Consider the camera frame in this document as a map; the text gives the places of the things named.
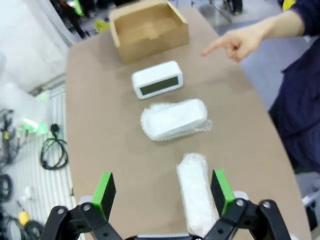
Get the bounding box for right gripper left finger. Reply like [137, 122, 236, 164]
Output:
[43, 171, 131, 240]

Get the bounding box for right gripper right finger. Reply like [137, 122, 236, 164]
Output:
[202, 169, 293, 240]

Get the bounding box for bubble white clock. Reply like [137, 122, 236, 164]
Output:
[139, 98, 213, 142]
[176, 152, 218, 235]

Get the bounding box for white unwrapped digital clock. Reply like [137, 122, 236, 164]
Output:
[131, 60, 185, 100]

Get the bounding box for person's right forearm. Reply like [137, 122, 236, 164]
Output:
[259, 9, 307, 48]

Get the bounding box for person's right hand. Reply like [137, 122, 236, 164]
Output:
[201, 26, 266, 63]

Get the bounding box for small yellow tool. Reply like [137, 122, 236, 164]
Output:
[18, 211, 30, 226]

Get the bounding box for green white floor item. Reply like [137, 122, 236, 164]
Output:
[22, 118, 48, 135]

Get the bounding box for person in purple jacket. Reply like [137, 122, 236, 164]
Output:
[268, 0, 320, 173]

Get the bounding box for open brown cardboard box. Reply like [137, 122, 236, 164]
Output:
[109, 1, 190, 65]

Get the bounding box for yellow bag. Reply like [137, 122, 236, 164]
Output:
[94, 19, 111, 33]

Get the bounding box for black power cable coil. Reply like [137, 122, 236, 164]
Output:
[40, 123, 69, 171]

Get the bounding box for black tangled cable bundle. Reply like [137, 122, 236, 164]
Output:
[0, 108, 21, 166]

